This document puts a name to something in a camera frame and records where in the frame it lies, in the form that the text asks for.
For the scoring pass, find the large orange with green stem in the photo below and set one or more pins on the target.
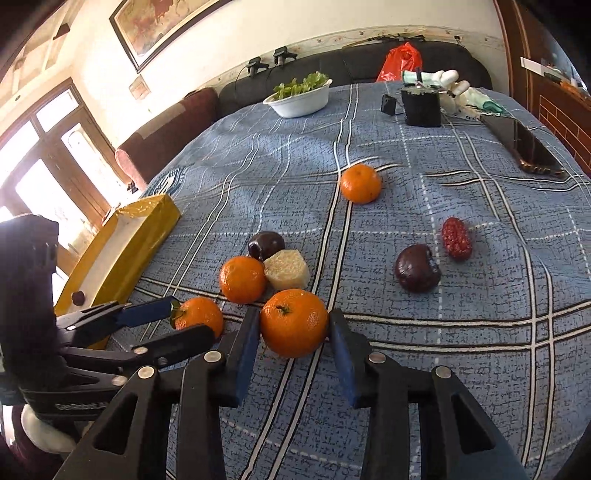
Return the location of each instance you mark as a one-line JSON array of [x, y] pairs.
[[294, 324]]

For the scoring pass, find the white bowl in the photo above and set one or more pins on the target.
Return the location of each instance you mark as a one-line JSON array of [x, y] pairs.
[[302, 104]]

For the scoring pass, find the yellow cardboard box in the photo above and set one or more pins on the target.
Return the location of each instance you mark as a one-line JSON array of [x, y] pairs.
[[138, 230]]

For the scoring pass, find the person's left hand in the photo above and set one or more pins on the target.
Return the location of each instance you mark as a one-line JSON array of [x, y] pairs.
[[46, 434]]

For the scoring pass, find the brown wooden cabinet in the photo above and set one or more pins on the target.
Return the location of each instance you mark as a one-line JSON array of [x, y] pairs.
[[568, 122]]

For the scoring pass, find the red plastic bag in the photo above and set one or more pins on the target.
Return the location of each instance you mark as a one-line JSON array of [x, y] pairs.
[[400, 62]]

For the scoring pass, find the large dark red fruit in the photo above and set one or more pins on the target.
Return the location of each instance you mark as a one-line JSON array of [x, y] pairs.
[[417, 268]]

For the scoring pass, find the white plastic bottles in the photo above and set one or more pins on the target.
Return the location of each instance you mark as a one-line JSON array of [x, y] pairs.
[[450, 77]]

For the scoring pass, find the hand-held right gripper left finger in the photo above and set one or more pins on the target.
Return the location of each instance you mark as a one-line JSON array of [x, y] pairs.
[[247, 350]]

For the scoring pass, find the tiny dark fruit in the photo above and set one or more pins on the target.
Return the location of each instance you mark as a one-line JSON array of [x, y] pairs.
[[79, 297]]

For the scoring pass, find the dark smartphone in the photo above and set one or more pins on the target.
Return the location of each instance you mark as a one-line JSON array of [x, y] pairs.
[[524, 141]]

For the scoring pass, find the small black device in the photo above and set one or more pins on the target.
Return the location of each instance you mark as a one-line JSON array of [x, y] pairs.
[[388, 105]]

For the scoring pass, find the small dark purple fruit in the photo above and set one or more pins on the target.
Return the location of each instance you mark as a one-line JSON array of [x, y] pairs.
[[265, 244]]

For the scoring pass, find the green lettuce leaves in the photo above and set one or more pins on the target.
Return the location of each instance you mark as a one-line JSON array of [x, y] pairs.
[[300, 85]]

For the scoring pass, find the blue plaid tablecloth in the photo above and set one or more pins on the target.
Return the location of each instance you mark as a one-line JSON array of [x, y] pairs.
[[415, 378]]

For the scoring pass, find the wooden glass door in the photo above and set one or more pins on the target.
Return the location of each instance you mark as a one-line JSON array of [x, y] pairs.
[[92, 115]]

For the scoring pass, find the small orange with leaf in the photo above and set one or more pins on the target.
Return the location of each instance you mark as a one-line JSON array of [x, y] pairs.
[[203, 314]]

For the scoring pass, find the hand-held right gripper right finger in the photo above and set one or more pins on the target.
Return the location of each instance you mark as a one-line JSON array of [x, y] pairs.
[[342, 355]]

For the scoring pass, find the black charging device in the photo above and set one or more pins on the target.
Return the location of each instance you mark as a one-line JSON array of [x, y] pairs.
[[282, 54], [254, 66]]

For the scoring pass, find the beige cut fruit piece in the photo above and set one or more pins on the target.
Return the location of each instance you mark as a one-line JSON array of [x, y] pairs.
[[287, 270]]

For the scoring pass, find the black sofa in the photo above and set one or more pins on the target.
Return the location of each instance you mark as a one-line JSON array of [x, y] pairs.
[[351, 64]]

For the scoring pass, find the maroon armchair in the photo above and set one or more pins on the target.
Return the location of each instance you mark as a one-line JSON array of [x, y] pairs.
[[161, 138]]

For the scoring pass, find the framed wall painting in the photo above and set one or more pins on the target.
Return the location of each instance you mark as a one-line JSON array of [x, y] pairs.
[[157, 23]]

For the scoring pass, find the red bumpy fruit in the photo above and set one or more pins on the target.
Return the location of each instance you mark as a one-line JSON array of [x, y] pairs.
[[456, 237]]

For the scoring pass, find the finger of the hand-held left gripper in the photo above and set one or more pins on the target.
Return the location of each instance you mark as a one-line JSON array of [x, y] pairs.
[[184, 339], [147, 312]]

